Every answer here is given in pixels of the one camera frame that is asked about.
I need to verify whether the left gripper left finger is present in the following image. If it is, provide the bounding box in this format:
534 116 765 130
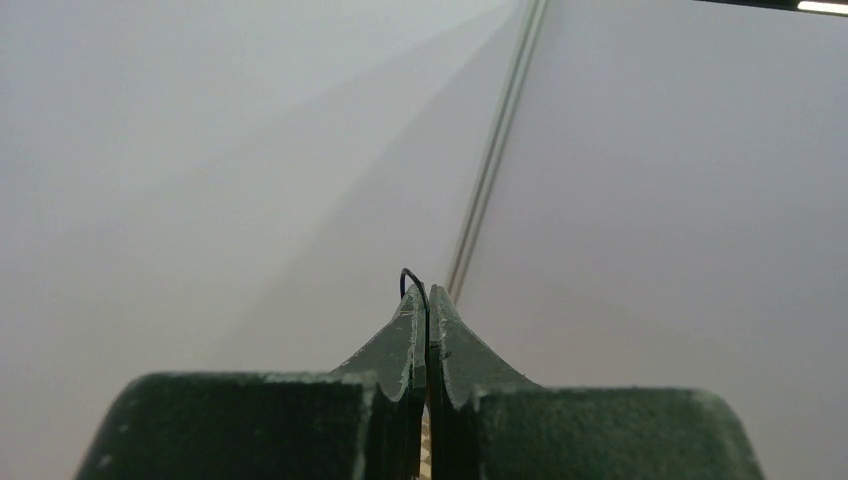
77 287 426 479

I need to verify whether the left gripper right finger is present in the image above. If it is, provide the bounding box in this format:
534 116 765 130
429 286 763 479

